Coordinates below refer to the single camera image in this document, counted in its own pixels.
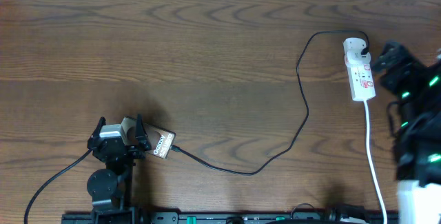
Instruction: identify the bronze Galaxy phone box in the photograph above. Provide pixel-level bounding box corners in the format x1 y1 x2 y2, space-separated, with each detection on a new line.
121 116 176 159

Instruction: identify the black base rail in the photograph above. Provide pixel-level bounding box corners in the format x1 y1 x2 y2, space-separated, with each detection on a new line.
61 212 399 224

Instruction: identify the white power strip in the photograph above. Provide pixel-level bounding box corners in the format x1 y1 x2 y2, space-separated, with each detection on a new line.
345 50 376 102

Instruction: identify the black charging cable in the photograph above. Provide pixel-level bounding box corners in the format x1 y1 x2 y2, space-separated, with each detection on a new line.
171 30 371 176

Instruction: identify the white power strip cord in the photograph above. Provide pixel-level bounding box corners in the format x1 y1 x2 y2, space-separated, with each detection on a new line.
362 100 389 224

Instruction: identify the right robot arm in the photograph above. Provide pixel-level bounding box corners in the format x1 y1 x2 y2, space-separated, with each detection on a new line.
371 41 440 223

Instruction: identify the white charger plug adapter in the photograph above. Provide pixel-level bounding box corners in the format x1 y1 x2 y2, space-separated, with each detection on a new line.
343 37 367 54

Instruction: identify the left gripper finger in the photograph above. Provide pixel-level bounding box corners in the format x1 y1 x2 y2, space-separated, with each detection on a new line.
90 116 106 138
135 114 151 151

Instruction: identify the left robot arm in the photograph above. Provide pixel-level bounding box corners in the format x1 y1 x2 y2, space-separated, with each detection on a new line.
87 114 152 224

